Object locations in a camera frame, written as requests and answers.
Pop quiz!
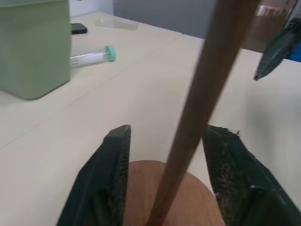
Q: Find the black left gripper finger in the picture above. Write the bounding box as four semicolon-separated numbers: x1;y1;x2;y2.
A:
57;124;132;226
253;17;301;81
201;124;301;226

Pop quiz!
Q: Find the brown wooden pole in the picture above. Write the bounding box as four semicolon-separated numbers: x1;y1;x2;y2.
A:
146;0;262;226

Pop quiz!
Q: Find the round wooden base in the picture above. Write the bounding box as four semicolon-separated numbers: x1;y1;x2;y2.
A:
122;160;227;226

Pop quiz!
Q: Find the blue crate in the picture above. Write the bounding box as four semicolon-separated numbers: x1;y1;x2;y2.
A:
286;35;301;62

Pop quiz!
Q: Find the brown cardboard box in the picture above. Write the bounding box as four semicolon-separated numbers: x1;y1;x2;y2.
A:
241;0;298;53

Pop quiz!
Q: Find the clear tube with green cap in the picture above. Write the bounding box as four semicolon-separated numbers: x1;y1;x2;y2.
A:
69;45;116;70

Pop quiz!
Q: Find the green plastic bin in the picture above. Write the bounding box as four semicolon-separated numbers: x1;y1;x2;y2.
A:
0;0;72;100

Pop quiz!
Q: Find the black smartphone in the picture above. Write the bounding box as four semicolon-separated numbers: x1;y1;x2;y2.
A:
70;23;88;35

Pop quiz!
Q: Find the clear plastic tray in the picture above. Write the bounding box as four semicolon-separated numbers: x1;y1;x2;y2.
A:
95;16;140;31

